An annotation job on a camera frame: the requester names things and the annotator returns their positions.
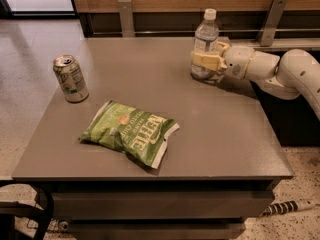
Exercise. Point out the green kettle chips bag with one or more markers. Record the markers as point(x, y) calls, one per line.
point(130, 130)

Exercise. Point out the grey table drawer unit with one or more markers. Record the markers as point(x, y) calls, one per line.
point(220, 168)

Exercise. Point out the right metal bracket post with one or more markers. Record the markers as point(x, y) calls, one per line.
point(267, 32)

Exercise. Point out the black chair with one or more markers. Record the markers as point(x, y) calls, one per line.
point(9, 210)

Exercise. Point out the clear plastic water bottle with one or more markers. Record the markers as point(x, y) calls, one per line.
point(206, 37)

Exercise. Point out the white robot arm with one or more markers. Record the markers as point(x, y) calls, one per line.
point(295, 73)

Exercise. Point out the green white soda can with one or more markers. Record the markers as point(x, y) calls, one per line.
point(69, 75)

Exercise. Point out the metal bracket post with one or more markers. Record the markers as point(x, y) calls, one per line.
point(126, 18)
point(267, 32)

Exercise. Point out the left metal bracket post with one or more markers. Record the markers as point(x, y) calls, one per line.
point(126, 18)

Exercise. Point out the wooden wall counter panel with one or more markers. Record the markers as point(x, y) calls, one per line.
point(237, 19)

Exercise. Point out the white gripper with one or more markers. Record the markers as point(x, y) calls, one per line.
point(237, 63)

